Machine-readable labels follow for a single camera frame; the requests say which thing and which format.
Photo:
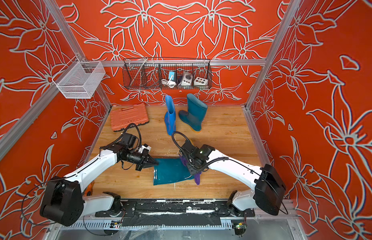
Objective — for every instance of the dark teal rubber boot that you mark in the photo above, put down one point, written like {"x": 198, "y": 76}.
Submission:
{"x": 170, "y": 171}

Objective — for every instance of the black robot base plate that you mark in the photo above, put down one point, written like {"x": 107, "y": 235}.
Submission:
{"x": 215, "y": 207}

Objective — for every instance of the white grey round device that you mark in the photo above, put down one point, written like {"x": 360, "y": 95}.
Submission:
{"x": 186, "y": 79}

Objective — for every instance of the blue rubber boot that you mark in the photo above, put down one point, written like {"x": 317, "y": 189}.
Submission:
{"x": 170, "y": 115}

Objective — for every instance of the purple cloth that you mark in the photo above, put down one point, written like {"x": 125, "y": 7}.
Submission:
{"x": 197, "y": 176}

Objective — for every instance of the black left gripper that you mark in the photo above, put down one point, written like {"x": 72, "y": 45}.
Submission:
{"x": 144, "y": 162}

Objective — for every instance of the white dotted box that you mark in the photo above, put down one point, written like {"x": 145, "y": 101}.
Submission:
{"x": 199, "y": 82}

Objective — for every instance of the orange handled screwdriver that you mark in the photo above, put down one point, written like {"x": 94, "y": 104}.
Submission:
{"x": 89, "y": 189}

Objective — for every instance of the blue white small box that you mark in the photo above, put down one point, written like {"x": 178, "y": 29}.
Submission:
{"x": 171, "y": 77}

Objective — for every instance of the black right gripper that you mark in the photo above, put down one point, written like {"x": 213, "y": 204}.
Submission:
{"x": 191, "y": 171}

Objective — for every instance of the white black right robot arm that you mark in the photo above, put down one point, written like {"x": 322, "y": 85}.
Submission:
{"x": 266, "y": 187}

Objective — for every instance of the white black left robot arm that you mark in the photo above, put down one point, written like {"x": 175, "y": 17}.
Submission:
{"x": 65, "y": 200}

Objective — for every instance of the orange plastic tool case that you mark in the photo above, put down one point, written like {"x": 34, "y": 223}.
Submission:
{"x": 121, "y": 118}

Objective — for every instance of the black wire wall basket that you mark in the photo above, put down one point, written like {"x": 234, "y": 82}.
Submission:
{"x": 152, "y": 73}

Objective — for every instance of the white wire mesh basket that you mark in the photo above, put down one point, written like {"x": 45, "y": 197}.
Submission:
{"x": 80, "y": 81}

